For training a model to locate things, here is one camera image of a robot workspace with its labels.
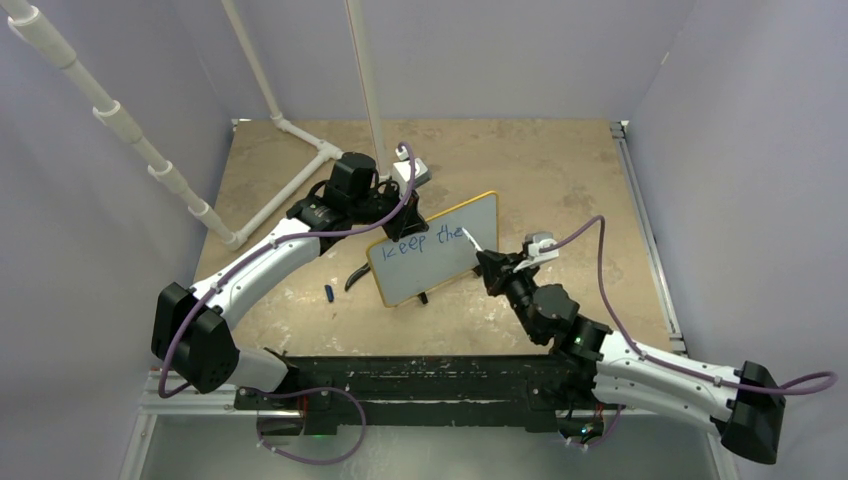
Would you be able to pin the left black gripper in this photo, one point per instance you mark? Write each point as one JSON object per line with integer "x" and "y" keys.
{"x": 408, "y": 222}

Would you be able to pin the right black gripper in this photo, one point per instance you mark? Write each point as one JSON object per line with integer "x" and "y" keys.
{"x": 493, "y": 263}

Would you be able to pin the white marker pen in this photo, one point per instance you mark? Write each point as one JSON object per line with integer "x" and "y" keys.
{"x": 472, "y": 241}

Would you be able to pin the yellow framed whiteboard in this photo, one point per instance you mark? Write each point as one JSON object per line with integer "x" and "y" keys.
{"x": 420, "y": 262}

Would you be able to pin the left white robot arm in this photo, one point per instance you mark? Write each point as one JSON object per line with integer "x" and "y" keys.
{"x": 192, "y": 334}

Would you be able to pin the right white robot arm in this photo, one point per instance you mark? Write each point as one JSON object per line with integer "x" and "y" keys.
{"x": 740, "y": 406}

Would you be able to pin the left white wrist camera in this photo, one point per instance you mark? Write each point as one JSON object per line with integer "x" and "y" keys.
{"x": 403, "y": 172}

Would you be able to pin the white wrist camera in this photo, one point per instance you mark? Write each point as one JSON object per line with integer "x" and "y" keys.
{"x": 537, "y": 248}
{"x": 403, "y": 172}

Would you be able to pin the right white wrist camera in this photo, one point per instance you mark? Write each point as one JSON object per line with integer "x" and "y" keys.
{"x": 537, "y": 248}

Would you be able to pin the black handled pliers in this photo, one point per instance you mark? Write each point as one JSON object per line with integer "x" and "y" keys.
{"x": 356, "y": 276}

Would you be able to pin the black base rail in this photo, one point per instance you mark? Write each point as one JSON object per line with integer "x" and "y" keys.
{"x": 519, "y": 391}

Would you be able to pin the right aluminium side rail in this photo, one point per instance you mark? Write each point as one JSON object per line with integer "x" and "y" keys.
{"x": 618, "y": 133}

